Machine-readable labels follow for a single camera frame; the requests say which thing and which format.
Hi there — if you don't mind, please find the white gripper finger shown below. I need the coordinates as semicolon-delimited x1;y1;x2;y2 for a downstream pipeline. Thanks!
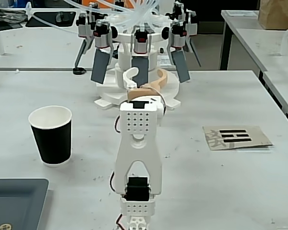
122;67;140;91

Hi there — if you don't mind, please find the white side table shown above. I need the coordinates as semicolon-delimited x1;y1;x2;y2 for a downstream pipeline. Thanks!
236;28;288;72
219;10;288;71

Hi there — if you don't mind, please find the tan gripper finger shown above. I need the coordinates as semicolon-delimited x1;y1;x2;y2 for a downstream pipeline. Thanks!
156;68;170;88

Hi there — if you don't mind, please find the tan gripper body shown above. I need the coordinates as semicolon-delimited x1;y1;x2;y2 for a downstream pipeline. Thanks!
127;81;164;101

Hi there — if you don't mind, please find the black paper cup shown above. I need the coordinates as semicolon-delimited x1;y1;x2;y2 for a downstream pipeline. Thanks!
28;105;73;168

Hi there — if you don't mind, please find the clear plastic tube bundle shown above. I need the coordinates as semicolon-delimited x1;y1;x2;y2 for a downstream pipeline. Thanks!
25;0;169;32

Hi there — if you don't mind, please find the grey paddle motor unit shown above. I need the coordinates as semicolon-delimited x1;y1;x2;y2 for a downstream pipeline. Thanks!
90;20;113;85
73;11;95;69
182;9;202;68
171;1;185;21
131;26;151;88
167;20;191;84

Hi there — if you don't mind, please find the red black servo cable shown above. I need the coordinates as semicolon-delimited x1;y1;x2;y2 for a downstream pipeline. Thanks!
114;114;122;134

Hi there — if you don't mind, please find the blue-grey plastic tray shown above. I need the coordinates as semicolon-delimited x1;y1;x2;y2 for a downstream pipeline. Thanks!
0;178;49;230

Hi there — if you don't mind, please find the black flat pad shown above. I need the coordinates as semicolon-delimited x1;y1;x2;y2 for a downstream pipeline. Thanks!
25;11;78;27

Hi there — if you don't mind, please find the white printed label sheet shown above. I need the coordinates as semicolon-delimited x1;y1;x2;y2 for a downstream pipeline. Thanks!
156;55;173;67

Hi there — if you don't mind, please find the dark crumpled cloth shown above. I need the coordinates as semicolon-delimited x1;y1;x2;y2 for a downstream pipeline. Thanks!
0;6;27;28

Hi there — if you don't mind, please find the brown paper bag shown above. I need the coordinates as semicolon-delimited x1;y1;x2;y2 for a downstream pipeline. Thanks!
257;0;288;31

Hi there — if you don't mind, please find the printed cardboard card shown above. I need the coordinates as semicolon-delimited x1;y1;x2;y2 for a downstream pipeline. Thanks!
203;125;274;151

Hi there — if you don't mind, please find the white round machine base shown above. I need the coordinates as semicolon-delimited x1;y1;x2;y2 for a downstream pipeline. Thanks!
94;31;182;111

